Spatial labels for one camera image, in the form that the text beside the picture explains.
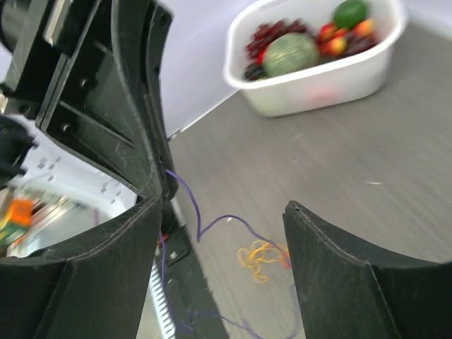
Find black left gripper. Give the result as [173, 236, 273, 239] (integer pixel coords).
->
[1, 1, 162, 196]

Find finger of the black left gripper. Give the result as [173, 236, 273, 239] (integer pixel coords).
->
[144, 1, 177, 200]

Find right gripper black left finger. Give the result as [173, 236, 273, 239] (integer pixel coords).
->
[1, 198, 162, 339]

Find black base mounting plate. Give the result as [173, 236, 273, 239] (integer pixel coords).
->
[154, 198, 229, 339]

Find red yellow peaches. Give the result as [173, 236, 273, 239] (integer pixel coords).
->
[316, 19, 379, 58]

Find colourful wire bundle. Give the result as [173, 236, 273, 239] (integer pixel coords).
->
[237, 239, 291, 284]

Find dark red grape bunch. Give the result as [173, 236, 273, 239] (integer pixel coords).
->
[245, 19, 314, 61]

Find black grape bunch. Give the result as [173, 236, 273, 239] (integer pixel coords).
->
[243, 63, 266, 81]

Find white slotted cable duct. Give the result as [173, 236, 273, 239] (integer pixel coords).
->
[148, 263, 176, 339]

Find white plastic fruit basket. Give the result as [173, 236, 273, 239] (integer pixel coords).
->
[223, 1, 408, 117]

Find green lime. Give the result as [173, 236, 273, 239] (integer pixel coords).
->
[332, 0, 369, 29]

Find green striped melon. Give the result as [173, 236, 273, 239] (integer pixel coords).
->
[263, 32, 320, 78]

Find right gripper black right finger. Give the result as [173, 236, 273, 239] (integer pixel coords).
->
[283, 201, 451, 338]

